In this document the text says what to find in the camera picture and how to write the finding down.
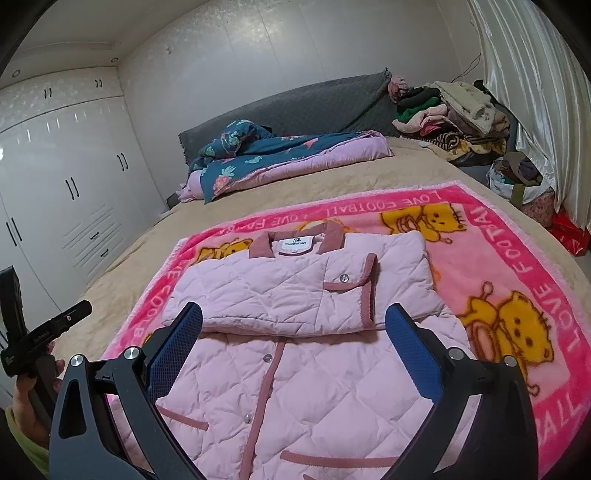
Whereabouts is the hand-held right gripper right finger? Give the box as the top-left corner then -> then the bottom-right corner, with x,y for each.
385,302 -> 539,480

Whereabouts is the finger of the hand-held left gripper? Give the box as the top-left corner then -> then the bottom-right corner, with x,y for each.
25,300 -> 93,347

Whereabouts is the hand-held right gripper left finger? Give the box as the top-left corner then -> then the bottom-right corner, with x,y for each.
48,302 -> 204,480

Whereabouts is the pink quilted jacket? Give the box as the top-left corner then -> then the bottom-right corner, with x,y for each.
108,220 -> 481,480

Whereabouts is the person's left forearm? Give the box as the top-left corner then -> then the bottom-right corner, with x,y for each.
4,408 -> 51,477

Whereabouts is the white bag of clothes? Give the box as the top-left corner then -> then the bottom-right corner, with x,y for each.
488,151 -> 546,200

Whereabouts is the pile of folded clothes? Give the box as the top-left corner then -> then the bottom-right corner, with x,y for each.
392,80 -> 511,168

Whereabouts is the person's left hand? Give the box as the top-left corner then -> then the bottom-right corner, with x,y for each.
11,357 -> 66,446

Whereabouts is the white wardrobe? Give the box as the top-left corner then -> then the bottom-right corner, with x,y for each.
0,76 -> 169,324

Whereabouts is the pink printed blanket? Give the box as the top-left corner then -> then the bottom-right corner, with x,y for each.
99,181 -> 591,480

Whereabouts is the floral bag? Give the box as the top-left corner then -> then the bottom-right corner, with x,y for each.
519,187 -> 561,230

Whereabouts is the bed with beige cover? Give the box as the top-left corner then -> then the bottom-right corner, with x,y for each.
51,131 -> 591,370

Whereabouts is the red bag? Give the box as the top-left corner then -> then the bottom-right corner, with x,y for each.
549,208 -> 591,258

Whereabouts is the blue floral quilt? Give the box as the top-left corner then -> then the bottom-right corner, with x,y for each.
177,119 -> 394,205

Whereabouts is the pink crumpled cloth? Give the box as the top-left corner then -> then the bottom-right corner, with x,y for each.
389,76 -> 411,103

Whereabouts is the grey padded headboard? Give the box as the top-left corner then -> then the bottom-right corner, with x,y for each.
178,68 -> 393,167

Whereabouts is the shiny cream curtain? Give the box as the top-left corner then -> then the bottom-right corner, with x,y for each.
468,0 -> 591,222

